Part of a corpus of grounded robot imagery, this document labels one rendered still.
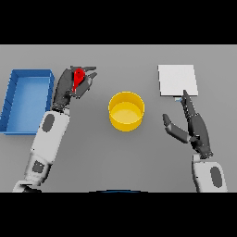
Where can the pale square measuring scale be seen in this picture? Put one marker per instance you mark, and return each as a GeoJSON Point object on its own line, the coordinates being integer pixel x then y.
{"type": "Point", "coordinates": [177, 79]}

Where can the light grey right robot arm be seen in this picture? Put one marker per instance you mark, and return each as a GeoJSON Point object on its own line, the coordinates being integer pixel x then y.
{"type": "Point", "coordinates": [208, 176]}

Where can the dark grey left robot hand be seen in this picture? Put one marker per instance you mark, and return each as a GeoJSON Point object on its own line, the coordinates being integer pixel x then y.
{"type": "Point", "coordinates": [63, 88]}

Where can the yellow bowl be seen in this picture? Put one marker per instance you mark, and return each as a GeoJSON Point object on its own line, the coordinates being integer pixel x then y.
{"type": "Point", "coordinates": [126, 112]}

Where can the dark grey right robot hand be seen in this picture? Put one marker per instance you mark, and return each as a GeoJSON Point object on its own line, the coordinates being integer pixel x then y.
{"type": "Point", "coordinates": [197, 128]}

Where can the blue tray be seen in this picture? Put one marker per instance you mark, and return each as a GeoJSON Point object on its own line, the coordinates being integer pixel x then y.
{"type": "Point", "coordinates": [26, 100]}

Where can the red beaker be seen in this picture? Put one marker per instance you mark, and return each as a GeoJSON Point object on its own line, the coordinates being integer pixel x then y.
{"type": "Point", "coordinates": [78, 77]}

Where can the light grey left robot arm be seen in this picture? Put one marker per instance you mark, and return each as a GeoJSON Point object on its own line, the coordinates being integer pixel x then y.
{"type": "Point", "coordinates": [47, 139]}

